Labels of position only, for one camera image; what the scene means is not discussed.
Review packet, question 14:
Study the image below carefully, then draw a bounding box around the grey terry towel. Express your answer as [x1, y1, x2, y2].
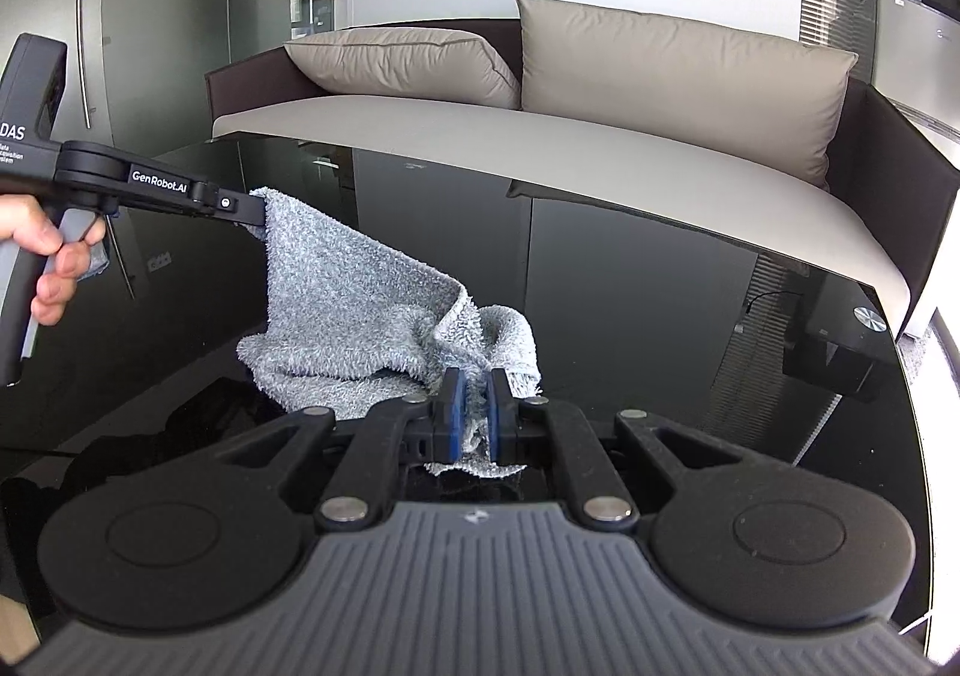
[236, 188, 540, 478]

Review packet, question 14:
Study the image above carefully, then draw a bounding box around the person's left hand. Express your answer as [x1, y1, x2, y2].
[2, 195, 106, 327]

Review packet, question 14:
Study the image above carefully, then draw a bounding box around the small beige side cushion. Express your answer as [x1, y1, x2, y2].
[285, 26, 521, 110]

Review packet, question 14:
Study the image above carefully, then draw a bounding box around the round silver table disc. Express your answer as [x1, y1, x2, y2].
[853, 305, 889, 333]

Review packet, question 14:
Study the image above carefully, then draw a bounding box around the dark brown sofa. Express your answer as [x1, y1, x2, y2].
[205, 17, 958, 330]

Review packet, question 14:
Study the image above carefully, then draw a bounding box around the large beige back cushion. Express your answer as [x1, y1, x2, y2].
[514, 0, 857, 188]

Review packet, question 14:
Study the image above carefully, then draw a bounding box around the silver refrigerator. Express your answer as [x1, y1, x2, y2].
[871, 0, 958, 143]

